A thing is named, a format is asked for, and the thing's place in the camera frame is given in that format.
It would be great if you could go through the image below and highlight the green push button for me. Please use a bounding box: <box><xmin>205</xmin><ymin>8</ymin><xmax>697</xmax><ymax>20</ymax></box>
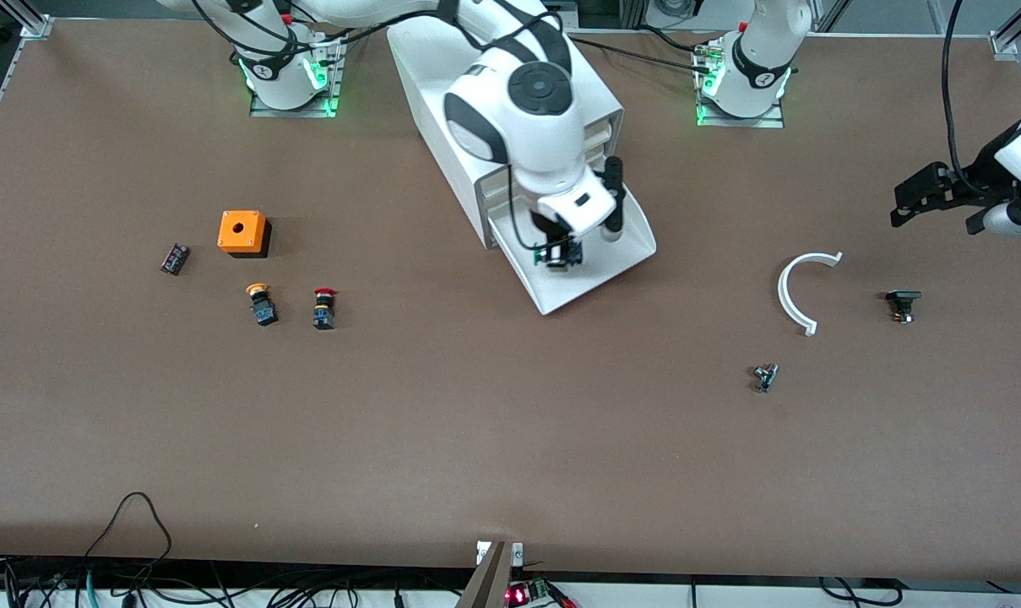
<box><xmin>536</xmin><ymin>241</ymin><xmax>584</xmax><ymax>270</ymax></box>

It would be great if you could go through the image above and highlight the white lowest drawer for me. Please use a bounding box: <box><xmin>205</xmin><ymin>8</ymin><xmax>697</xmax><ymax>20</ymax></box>
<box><xmin>489</xmin><ymin>182</ymin><xmax>658</xmax><ymax>317</ymax></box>

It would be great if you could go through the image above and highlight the black push button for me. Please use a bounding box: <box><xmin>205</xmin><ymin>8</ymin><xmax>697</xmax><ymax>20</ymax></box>
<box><xmin>886</xmin><ymin>290</ymin><xmax>923</xmax><ymax>324</ymax></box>

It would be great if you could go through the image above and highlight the white drawer cabinet housing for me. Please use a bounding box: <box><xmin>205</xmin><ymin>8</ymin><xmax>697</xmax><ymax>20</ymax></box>
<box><xmin>388</xmin><ymin>17</ymin><xmax>626</xmax><ymax>250</ymax></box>

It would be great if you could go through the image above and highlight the yellow push button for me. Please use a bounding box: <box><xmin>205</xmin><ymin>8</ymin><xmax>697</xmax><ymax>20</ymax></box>
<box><xmin>246</xmin><ymin>284</ymin><xmax>279</xmax><ymax>327</ymax></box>

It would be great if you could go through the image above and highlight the circuit board with red light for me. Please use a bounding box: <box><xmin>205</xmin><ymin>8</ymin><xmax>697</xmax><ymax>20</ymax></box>
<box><xmin>506</xmin><ymin>578</ymin><xmax>555</xmax><ymax>608</ymax></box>

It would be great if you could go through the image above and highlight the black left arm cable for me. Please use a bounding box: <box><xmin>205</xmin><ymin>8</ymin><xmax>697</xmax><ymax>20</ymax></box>
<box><xmin>941</xmin><ymin>0</ymin><xmax>977</xmax><ymax>193</ymax></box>

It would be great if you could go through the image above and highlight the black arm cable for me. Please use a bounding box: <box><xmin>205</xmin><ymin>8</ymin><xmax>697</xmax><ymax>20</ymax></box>
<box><xmin>941</xmin><ymin>0</ymin><xmax>977</xmax><ymax>193</ymax></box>
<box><xmin>191</xmin><ymin>0</ymin><xmax>562</xmax><ymax>73</ymax></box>

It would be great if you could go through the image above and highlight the white curved plastic bracket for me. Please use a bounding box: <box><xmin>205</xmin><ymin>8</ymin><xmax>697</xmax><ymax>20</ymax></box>
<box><xmin>778</xmin><ymin>252</ymin><xmax>844</xmax><ymax>337</ymax></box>

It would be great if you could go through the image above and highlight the aluminium frame profile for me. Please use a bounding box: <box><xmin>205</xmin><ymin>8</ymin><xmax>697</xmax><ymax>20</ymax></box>
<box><xmin>0</xmin><ymin>0</ymin><xmax>55</xmax><ymax>40</ymax></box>
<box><xmin>990</xmin><ymin>0</ymin><xmax>1021</xmax><ymax>57</ymax></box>

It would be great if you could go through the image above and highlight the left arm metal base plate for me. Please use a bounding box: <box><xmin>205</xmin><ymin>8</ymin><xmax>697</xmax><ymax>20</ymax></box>
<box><xmin>694</xmin><ymin>38</ymin><xmax>786</xmax><ymax>129</ymax></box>

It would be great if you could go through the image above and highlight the black cable on table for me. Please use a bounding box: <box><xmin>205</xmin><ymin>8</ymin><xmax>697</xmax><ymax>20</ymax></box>
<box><xmin>565</xmin><ymin>34</ymin><xmax>719</xmax><ymax>77</ymax></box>

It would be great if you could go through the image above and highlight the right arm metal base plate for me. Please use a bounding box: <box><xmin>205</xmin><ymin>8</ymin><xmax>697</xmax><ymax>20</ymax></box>
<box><xmin>250</xmin><ymin>25</ymin><xmax>347</xmax><ymax>119</ymax></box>

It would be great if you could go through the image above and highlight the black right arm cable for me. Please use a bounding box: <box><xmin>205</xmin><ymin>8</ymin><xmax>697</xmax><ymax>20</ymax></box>
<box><xmin>191</xmin><ymin>0</ymin><xmax>562</xmax><ymax>73</ymax></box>

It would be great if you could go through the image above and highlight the orange button enclosure box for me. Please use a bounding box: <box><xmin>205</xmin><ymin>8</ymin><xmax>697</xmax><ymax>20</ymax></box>
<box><xmin>217</xmin><ymin>210</ymin><xmax>272</xmax><ymax>258</ymax></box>

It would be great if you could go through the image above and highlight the grey metal post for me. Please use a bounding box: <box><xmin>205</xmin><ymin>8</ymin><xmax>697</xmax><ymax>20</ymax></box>
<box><xmin>455</xmin><ymin>540</ymin><xmax>515</xmax><ymax>608</ymax></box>

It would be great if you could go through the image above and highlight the thin black looped cable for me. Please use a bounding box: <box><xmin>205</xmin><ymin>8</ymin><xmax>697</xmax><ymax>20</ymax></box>
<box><xmin>84</xmin><ymin>492</ymin><xmax>174</xmax><ymax>584</ymax></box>

